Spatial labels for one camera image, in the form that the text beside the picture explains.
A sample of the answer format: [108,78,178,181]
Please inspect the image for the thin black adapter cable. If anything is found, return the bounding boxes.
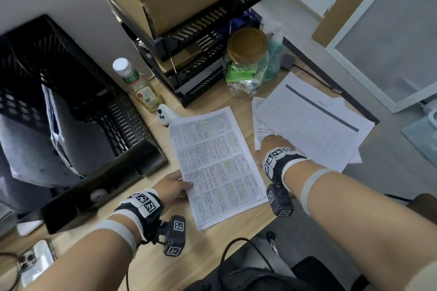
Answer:
[293,64,344,94]

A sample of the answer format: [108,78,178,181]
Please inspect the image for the paper sheets on desk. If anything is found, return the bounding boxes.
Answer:
[218,236,275,276]

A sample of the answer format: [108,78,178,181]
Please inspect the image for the dark brown wooden stool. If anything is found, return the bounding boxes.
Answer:
[408,193,437,226]

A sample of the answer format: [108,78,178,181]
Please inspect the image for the person's left forearm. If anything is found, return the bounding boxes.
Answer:
[20,217,144,291]

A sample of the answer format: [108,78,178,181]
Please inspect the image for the light teal storage bag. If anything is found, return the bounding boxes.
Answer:
[401,100,437,158]

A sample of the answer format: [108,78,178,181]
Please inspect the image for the person's right forearm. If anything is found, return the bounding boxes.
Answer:
[283,168,437,291]

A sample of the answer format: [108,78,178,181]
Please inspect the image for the dense text document stack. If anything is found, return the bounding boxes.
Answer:
[169,106,269,232]

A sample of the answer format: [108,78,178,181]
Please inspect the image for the glass jar with cork lid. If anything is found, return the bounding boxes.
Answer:
[224,27,270,102]

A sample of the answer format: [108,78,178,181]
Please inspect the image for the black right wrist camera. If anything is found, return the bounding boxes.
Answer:
[266,184,295,218]

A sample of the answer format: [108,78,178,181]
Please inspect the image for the printed instruction sheets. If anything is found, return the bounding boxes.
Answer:
[41,83,115,177]

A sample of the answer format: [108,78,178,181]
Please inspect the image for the person's left hand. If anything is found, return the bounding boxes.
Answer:
[152,170,194,205]

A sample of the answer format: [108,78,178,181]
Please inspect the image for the white framed frosted door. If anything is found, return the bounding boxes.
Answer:
[325,0,437,114]

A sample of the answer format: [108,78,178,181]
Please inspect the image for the left camera black cable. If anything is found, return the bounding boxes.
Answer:
[124,253,144,291]

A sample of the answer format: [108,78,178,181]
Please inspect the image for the black power cable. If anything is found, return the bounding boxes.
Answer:
[0,251,22,291]

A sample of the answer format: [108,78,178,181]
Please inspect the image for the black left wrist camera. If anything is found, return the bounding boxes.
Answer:
[163,215,188,257]

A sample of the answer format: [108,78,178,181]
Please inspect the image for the black bag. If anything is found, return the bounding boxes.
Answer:
[184,231,373,291]

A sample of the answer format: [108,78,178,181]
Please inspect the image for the black mesh file organizer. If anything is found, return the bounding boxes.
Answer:
[0,14,168,235]

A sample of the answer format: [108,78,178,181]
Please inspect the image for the flat brown box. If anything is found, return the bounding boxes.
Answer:
[158,43,204,75]

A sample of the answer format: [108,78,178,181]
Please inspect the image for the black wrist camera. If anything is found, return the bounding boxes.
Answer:
[266,184,295,218]
[163,215,188,257]

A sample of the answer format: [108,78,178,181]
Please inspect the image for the black floor cable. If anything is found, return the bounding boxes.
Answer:
[384,193,414,203]

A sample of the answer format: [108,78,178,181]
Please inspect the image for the marble case smartphone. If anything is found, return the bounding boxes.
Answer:
[17,239,57,288]

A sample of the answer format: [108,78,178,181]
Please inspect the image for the wooden table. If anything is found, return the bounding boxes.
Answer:
[0,36,380,291]

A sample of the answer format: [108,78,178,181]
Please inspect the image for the white game controller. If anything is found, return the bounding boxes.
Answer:
[157,104,180,128]

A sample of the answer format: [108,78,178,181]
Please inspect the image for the grey power adapter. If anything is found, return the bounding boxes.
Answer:
[280,54,296,70]

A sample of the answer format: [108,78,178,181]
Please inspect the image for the white earbuds case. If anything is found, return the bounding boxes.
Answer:
[17,220,45,237]

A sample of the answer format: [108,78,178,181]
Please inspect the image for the white capped drink bottle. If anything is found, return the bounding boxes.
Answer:
[112,58,163,113]

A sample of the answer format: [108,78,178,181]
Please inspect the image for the flat cardboard sheet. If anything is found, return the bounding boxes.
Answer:
[311,0,396,48]

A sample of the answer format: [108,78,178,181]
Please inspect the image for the white tape roll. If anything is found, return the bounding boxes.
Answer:
[90,189,109,203]

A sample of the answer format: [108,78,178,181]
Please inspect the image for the black tiered tray shelf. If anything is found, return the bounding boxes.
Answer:
[92,0,269,108]

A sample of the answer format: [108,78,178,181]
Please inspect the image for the left marker wrist strap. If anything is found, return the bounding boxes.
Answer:
[112,188,164,244]

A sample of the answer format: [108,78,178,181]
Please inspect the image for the paper sheets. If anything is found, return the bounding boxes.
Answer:
[0,115,74,189]
[218,236,275,276]
[251,71,376,174]

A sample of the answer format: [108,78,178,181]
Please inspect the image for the teal spray bottle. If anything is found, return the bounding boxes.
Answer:
[261,20,286,82]

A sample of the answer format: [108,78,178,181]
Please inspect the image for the person's right hand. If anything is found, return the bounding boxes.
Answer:
[256,134,297,169]

